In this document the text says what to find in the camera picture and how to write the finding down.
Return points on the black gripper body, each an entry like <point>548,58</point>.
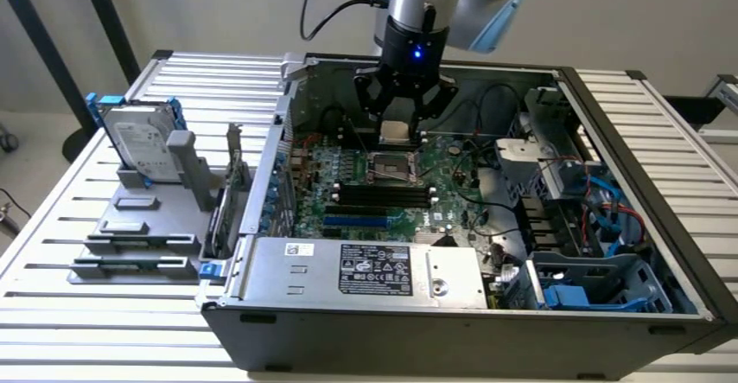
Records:
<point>414,50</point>

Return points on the round coin battery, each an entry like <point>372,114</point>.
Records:
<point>455,148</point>

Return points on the hard disk with blue bracket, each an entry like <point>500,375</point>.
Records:
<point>141,145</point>

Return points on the metal socket cover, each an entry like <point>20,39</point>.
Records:
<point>395,145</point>

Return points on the black RAM slot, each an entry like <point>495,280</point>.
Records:
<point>386,185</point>
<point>383,202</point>
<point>384,191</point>
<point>383,196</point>

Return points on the black expansion slot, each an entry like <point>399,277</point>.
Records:
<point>354,211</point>

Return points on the CPU socket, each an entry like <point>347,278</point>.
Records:
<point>394,165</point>

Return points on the grey parts rack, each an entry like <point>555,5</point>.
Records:
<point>167,214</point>

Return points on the silver power supply unit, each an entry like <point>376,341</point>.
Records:
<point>323,275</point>

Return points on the blue expansion slot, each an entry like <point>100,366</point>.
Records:
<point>354,221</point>

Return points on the silver CPU chip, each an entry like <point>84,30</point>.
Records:
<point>396,130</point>

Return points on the grey drive cage with blue clip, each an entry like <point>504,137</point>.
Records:
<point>599,283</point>

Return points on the grey metal disk bay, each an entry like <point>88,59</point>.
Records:
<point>547,141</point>

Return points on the blue plastic case latch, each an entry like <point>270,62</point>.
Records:
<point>211,270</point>

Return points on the graphics card with metal bracket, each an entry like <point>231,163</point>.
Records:
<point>231,193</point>

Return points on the black open PC case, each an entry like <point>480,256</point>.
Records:
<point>438,340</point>

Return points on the black stand pole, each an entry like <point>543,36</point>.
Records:
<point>45,50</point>

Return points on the green motherboard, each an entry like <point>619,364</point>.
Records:
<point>443,193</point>

